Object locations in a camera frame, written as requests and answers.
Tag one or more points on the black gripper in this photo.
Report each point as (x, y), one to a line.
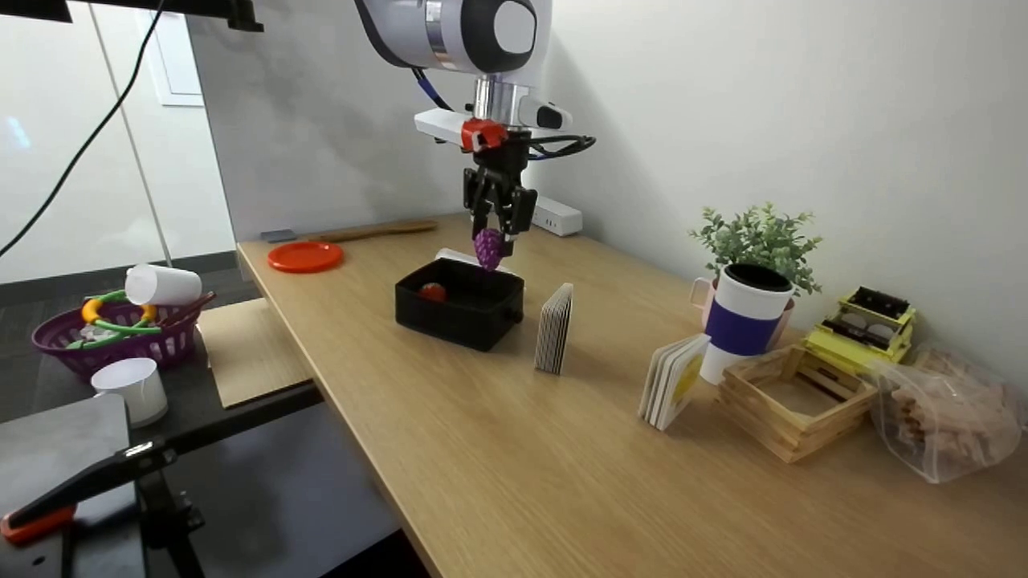
(494, 191)

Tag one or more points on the purple toy grapes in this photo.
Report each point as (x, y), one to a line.
(490, 249)

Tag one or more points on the black rectangular box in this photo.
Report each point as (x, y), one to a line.
(480, 305)

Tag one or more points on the red toy strawberry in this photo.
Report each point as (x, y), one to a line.
(433, 292)

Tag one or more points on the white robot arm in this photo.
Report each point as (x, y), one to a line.
(473, 59)

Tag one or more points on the white power strip box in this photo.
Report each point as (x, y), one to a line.
(556, 217)

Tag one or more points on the white triangular card box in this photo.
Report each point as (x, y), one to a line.
(554, 328)

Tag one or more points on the clear squeeze bottle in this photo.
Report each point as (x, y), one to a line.
(457, 259)

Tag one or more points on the red round plate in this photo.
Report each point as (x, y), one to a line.
(308, 259)

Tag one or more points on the stack of picture cards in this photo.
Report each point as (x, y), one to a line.
(670, 381)

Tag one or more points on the green potted plant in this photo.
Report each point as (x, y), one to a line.
(767, 240)

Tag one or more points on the white cup blue sleeve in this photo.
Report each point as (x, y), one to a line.
(742, 316)

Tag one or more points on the brown cardboard sheet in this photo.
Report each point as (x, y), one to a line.
(248, 352)

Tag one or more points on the wooden slat crate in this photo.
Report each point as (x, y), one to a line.
(795, 403)

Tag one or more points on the white paper cup lying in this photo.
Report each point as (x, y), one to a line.
(163, 283)

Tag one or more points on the yellow toy machine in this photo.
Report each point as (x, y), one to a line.
(867, 328)

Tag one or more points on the white paper cup standing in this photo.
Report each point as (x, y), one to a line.
(136, 381)

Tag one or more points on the purple plastic basket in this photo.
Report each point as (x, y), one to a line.
(84, 343)

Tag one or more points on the clear container wooden pieces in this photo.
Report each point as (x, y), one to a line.
(947, 415)

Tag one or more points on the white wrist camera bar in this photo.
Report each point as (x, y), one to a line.
(460, 130)

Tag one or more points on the black tripod camera stand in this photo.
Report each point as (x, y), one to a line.
(64, 456)

